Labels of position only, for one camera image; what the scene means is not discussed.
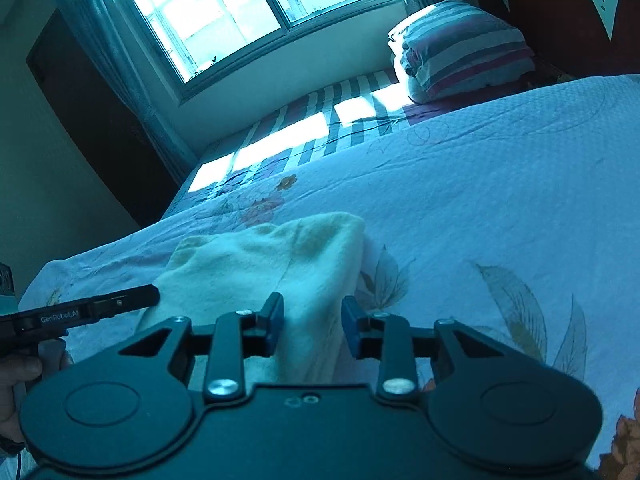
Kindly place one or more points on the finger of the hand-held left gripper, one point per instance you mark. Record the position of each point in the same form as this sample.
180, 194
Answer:
130, 297

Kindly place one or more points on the folded striped quilt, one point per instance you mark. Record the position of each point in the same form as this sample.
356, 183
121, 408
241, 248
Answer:
465, 50

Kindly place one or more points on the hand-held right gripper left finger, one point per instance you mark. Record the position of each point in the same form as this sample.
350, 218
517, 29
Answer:
274, 322

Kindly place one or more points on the red heart-shaped headboard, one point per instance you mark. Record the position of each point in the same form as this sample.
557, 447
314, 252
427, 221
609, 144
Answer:
560, 15

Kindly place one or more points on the white floral bedspread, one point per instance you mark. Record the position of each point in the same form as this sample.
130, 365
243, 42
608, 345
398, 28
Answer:
475, 185

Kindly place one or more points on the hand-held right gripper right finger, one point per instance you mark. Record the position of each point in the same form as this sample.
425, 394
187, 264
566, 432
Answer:
351, 329

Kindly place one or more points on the striped bed sheet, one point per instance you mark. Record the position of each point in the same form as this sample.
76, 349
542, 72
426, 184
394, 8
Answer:
320, 110

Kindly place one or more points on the cream knit sweater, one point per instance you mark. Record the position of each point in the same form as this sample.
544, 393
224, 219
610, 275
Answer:
250, 270

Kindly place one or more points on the person's left hand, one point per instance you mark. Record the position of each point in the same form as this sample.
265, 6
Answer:
17, 385

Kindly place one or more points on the window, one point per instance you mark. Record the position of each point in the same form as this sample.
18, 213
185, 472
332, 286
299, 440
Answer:
225, 15

